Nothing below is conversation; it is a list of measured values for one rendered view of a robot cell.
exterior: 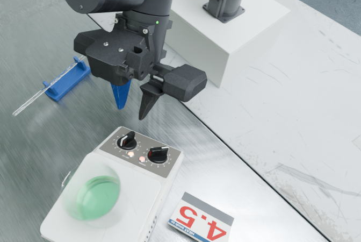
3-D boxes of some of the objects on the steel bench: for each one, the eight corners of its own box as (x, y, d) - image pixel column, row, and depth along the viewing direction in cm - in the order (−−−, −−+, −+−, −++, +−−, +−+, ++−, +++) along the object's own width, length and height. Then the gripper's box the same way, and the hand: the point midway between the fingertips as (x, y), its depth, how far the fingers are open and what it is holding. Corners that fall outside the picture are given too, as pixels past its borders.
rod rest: (80, 63, 58) (76, 52, 54) (92, 70, 57) (87, 59, 54) (45, 94, 53) (37, 83, 50) (57, 102, 52) (50, 92, 49)
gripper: (224, 30, 31) (193, 131, 39) (105, -12, 37) (98, 84, 45) (204, 37, 26) (173, 152, 34) (71, -12, 32) (70, 96, 40)
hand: (134, 94), depth 38 cm, fingers open, 4 cm apart
